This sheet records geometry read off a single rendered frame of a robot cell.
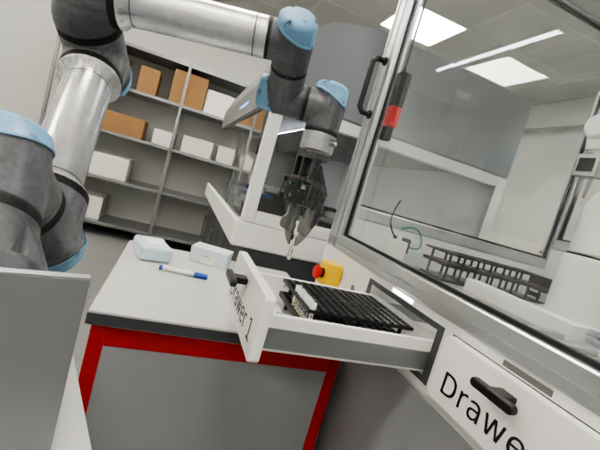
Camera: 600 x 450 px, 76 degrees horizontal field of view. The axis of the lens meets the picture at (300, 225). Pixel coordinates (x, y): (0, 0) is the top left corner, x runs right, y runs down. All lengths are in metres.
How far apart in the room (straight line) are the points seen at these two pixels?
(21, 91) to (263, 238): 4.04
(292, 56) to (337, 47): 0.87
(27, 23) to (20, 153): 4.78
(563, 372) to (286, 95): 0.65
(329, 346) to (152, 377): 0.42
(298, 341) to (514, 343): 0.32
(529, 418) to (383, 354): 0.24
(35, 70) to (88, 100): 4.39
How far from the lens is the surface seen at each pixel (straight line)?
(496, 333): 0.68
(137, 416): 0.98
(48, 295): 0.44
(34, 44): 5.24
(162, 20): 0.81
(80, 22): 0.86
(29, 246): 0.49
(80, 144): 0.75
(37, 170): 0.55
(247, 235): 1.54
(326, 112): 0.85
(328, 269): 1.11
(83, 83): 0.84
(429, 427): 0.79
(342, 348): 0.69
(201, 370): 0.93
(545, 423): 0.61
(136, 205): 4.97
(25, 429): 0.51
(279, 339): 0.64
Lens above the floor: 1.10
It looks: 6 degrees down
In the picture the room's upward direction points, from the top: 16 degrees clockwise
